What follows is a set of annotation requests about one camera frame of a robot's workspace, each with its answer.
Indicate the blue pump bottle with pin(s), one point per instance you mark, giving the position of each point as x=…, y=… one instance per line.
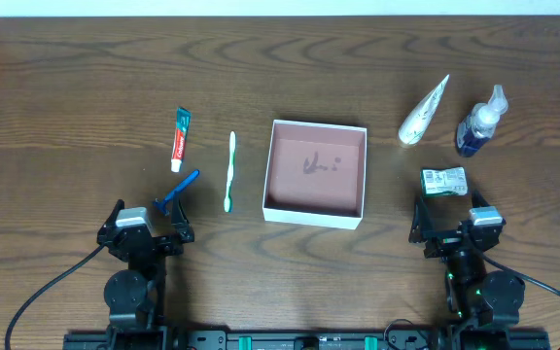
x=479, y=126

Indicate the white cream tube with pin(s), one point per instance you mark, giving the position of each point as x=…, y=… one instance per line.
x=418, y=120

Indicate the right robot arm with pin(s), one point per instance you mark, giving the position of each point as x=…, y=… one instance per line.
x=486, y=303

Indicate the green white packet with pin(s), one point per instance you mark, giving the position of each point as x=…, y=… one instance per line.
x=447, y=182

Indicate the blue disposable razor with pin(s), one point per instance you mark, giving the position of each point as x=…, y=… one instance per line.
x=161, y=204

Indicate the green white toothbrush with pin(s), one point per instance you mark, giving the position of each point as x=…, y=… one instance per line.
x=230, y=171

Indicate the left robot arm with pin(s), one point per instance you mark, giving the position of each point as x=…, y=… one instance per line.
x=136, y=295

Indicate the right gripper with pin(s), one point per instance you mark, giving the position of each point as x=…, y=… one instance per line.
x=455, y=238

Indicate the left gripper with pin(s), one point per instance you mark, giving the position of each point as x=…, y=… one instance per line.
x=149, y=242

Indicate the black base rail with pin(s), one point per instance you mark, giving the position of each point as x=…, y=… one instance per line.
x=395, y=338

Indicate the white cardboard box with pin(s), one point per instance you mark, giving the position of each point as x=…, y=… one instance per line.
x=315, y=174

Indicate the red green toothpaste tube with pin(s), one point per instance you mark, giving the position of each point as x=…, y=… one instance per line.
x=183, y=118

